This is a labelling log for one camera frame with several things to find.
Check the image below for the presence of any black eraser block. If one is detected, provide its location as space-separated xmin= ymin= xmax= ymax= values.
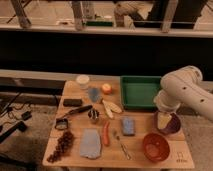
xmin=63 ymin=99 xmax=83 ymax=107

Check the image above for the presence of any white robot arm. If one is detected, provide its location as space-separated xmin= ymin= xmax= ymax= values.
xmin=153 ymin=66 xmax=213 ymax=130

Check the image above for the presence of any purple bowl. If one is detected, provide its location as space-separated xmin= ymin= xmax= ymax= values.
xmin=154 ymin=111 xmax=181 ymax=135

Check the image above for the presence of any red bowl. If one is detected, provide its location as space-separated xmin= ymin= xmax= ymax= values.
xmin=142 ymin=133 xmax=170 ymax=163

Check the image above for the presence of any blue sponge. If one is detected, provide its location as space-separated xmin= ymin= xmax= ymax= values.
xmin=121 ymin=117 xmax=135 ymax=136

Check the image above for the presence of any green plastic tray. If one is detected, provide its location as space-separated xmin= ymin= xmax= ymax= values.
xmin=120 ymin=76 xmax=161 ymax=110

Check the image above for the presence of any metal fork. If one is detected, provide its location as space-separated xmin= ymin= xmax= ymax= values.
xmin=113 ymin=130 xmax=131 ymax=160

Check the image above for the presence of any orange carrot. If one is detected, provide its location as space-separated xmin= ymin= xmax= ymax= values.
xmin=102 ymin=121 xmax=110 ymax=146

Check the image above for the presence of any apple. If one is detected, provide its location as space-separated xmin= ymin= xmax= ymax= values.
xmin=101 ymin=83 xmax=112 ymax=94

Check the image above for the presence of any small metal cup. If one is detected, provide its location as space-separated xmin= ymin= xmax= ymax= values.
xmin=88 ymin=108 xmax=99 ymax=124

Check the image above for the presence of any wooden table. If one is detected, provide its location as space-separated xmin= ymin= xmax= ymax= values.
xmin=41 ymin=79 xmax=196 ymax=170

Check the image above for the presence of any blue glass cup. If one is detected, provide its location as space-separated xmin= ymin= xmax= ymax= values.
xmin=88 ymin=87 xmax=101 ymax=103

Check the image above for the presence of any blue grey cloth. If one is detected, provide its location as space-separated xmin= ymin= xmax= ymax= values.
xmin=80 ymin=129 xmax=101 ymax=159

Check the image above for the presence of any bunch of dark grapes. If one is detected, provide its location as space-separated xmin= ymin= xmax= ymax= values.
xmin=47 ymin=131 xmax=74 ymax=163

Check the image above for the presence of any black handled knife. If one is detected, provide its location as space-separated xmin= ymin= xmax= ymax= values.
xmin=58 ymin=105 xmax=93 ymax=119

